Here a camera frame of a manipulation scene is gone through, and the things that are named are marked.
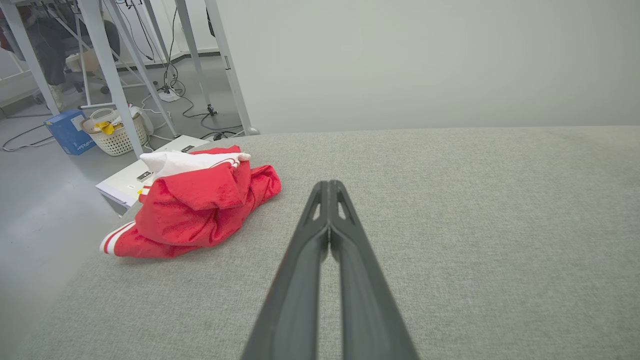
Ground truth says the grey floor cable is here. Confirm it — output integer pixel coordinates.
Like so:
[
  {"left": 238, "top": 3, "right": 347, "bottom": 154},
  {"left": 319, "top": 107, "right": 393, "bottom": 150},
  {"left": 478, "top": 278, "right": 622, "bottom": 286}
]
[{"left": 1, "top": 122, "right": 57, "bottom": 152}]

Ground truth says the seated person in dark clothes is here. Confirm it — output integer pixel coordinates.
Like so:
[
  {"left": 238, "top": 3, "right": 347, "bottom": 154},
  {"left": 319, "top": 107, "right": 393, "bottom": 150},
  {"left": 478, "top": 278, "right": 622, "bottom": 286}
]
[{"left": 20, "top": 5, "right": 71, "bottom": 112}]

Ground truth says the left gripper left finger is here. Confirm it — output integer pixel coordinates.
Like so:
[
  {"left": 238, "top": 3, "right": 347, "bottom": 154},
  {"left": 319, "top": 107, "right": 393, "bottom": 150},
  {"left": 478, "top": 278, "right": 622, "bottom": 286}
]
[{"left": 240, "top": 181, "right": 331, "bottom": 360}]

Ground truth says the blue cardboard box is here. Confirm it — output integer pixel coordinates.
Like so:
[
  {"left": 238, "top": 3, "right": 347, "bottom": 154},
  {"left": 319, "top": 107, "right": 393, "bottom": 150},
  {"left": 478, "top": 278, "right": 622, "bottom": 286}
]
[{"left": 44, "top": 109, "right": 97, "bottom": 156}]

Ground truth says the white plastic laundry basket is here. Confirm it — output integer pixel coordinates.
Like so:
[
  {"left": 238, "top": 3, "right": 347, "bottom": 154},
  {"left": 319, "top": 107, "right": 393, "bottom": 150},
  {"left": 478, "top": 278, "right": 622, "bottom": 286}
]
[{"left": 81, "top": 107, "right": 149, "bottom": 157}]

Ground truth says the grey metal table leg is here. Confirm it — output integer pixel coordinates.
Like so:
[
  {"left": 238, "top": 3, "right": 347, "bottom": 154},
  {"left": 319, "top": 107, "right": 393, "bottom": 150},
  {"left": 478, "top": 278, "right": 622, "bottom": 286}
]
[
  {"left": 205, "top": 0, "right": 260, "bottom": 136},
  {"left": 77, "top": 0, "right": 146, "bottom": 158},
  {"left": 175, "top": 0, "right": 218, "bottom": 116},
  {"left": 0, "top": 0, "right": 61, "bottom": 116}
]

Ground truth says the red and white shirt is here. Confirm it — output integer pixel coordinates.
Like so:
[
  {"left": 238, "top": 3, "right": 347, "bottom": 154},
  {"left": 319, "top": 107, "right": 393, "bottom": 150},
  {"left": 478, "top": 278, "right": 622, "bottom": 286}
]
[{"left": 99, "top": 145, "right": 282, "bottom": 259}]

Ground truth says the black office chair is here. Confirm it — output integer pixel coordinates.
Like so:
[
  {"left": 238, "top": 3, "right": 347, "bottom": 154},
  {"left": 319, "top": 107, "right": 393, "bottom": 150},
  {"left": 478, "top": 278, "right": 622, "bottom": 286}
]
[{"left": 65, "top": 20, "right": 121, "bottom": 96}]

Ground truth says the grey metal diagonal brace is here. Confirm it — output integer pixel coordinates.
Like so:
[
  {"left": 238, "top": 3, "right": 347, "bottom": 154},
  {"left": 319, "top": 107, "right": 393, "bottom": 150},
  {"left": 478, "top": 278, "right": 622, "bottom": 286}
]
[{"left": 102, "top": 0, "right": 178, "bottom": 138}]

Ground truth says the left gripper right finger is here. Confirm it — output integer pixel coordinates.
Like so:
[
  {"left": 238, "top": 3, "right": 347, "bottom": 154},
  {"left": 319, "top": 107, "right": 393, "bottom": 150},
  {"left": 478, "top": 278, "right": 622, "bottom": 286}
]
[{"left": 330, "top": 181, "right": 420, "bottom": 360}]

